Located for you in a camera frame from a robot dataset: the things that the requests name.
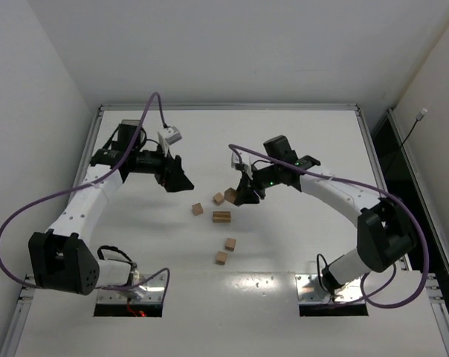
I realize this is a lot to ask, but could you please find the striped wooden block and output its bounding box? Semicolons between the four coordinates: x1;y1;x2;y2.
212;211;231;223

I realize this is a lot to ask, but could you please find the small wooden cube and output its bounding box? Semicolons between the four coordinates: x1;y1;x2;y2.
215;251;228;266
213;193;225;205
192;203;204;216
224;238;236;251

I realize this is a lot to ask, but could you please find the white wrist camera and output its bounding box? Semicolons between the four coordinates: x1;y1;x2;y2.
231;152;253;179
158;126;182;155

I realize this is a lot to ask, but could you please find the metal base plate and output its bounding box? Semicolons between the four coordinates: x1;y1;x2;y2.
97;271;168;305
294;274;362;306

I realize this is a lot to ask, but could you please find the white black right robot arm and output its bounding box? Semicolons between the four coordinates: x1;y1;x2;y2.
230;135;417;294

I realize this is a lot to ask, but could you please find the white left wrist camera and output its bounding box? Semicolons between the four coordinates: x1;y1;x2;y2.
158;126;182;155

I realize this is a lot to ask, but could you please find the aluminium table frame rail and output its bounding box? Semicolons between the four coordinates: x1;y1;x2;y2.
98;103;359;112

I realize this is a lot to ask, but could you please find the long wooden block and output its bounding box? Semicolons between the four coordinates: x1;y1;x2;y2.
224;187;237;205

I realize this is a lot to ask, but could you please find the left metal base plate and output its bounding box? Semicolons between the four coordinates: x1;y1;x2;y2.
97;271;168;305

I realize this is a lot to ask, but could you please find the translucent grey plastic bin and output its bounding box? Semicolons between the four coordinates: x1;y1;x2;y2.
121;119;140;126

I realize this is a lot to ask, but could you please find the black wall cable with plug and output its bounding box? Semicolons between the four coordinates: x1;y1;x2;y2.
372;107;429;176

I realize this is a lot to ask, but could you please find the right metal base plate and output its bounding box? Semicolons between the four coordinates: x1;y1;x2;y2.
294;274;362;306

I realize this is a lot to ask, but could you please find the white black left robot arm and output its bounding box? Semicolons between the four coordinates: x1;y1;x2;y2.
28;120;194;295

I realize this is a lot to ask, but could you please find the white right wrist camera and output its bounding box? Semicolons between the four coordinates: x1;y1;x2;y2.
231;152;253;179

